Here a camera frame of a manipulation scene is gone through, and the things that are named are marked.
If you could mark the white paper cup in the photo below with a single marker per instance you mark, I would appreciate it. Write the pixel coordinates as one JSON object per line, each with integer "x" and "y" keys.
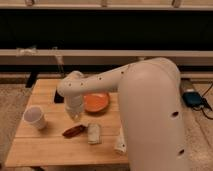
{"x": 34, "y": 116}

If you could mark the orange ceramic bowl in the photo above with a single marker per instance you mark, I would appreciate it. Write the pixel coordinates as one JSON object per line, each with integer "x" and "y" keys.
{"x": 96, "y": 102}

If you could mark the black smartphone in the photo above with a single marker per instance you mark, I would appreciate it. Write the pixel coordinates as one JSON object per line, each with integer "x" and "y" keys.
{"x": 58, "y": 98}

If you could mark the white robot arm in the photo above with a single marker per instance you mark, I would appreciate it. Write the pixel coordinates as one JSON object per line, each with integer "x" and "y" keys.
{"x": 150, "y": 110}

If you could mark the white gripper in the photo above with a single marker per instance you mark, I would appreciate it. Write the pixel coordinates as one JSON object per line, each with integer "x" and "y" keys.
{"x": 74, "y": 106}

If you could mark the blue box on floor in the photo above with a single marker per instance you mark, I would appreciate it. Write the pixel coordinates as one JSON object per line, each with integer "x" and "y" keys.
{"x": 192, "y": 99}

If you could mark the white plastic bottle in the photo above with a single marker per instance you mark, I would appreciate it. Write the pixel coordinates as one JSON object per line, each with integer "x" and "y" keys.
{"x": 120, "y": 145}

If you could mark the wooden table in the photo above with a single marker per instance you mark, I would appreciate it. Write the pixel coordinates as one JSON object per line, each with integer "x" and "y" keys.
{"x": 48, "y": 147}

